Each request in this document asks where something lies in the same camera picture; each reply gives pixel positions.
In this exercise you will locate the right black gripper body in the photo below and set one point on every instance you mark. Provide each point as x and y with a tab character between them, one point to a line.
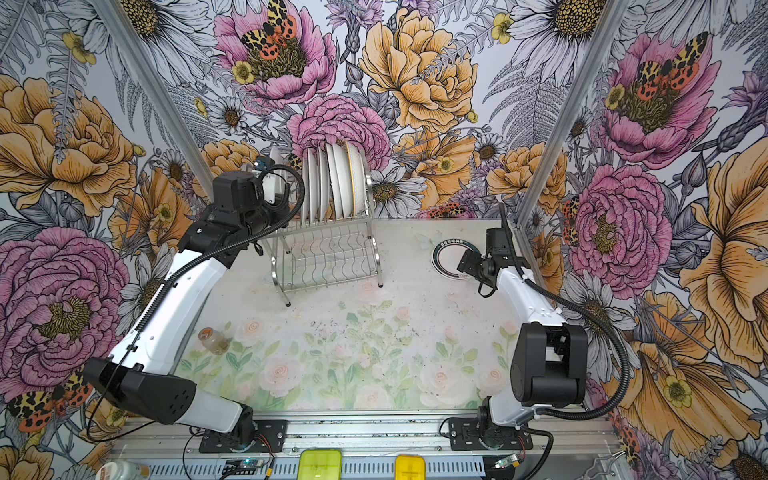
475	265

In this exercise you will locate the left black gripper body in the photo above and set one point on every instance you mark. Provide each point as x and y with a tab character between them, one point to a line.
264	214

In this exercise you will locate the chrome wire dish rack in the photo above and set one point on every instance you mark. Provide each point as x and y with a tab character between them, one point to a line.
308	255

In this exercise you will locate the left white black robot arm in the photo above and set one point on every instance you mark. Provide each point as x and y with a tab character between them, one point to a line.
138	374

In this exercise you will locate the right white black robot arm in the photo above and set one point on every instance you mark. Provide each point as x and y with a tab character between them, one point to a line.
548	368

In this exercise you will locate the white plate beside yellow rimmed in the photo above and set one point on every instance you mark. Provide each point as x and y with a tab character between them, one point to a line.
344	176

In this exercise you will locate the right yellow box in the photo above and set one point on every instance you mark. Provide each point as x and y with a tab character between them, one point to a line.
410	467

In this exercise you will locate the left yellow green box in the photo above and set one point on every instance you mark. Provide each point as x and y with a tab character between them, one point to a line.
320	464

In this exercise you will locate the small green circuit board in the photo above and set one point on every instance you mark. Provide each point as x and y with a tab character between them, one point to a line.
246	465

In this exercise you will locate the white jar with lid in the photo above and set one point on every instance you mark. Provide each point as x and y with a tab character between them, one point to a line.
123	470

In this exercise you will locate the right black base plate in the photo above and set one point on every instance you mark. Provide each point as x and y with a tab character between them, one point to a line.
470	434

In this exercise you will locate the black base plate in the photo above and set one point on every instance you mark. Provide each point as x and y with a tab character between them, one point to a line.
470	434
263	436

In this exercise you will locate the left aluminium corner post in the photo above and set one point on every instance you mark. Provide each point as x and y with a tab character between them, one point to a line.
141	64

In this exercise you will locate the aluminium corner post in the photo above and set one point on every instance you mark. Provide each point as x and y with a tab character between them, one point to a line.
599	48
141	64

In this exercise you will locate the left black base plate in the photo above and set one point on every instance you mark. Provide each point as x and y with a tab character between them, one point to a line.
263	436

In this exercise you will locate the aluminium front rail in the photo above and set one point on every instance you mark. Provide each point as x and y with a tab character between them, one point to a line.
369	442

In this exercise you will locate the right aluminium corner post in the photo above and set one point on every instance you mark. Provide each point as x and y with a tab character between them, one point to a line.
599	48

